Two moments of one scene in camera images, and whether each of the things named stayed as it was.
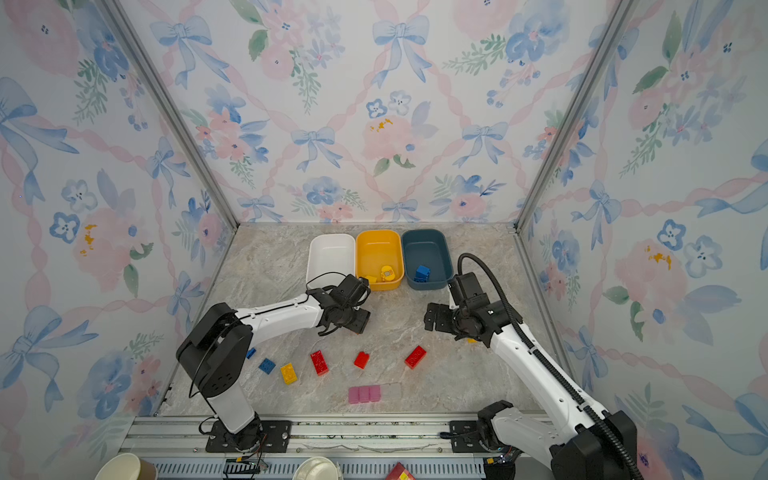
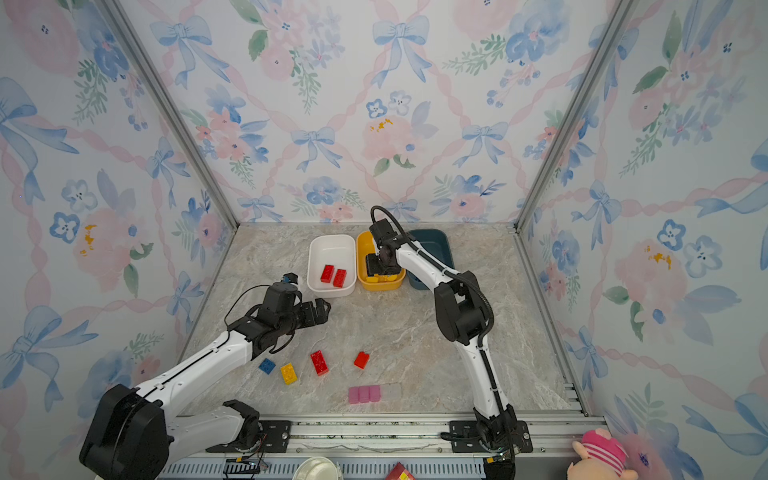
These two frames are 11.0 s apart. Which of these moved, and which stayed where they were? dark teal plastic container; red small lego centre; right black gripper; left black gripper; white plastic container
Moved: left black gripper; right black gripper
Stayed: white plastic container; dark teal plastic container; red small lego centre
